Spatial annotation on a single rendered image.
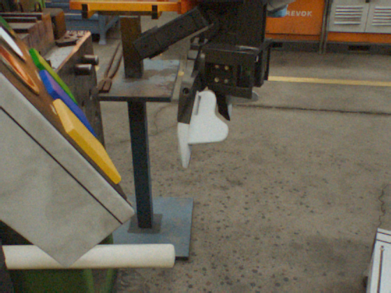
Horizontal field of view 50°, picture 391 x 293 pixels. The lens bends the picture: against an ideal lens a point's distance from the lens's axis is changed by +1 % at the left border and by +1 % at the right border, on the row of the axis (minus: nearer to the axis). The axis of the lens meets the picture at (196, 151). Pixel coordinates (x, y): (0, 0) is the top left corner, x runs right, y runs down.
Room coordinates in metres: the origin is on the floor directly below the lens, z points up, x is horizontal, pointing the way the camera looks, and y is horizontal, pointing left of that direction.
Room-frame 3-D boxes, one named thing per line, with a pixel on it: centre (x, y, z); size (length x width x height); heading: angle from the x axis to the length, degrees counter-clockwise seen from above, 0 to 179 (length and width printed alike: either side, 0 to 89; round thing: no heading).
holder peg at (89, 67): (0.99, 0.28, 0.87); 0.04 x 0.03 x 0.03; 90
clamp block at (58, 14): (1.13, 0.42, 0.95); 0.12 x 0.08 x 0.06; 90
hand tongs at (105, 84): (1.57, 0.32, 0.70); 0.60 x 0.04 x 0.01; 2
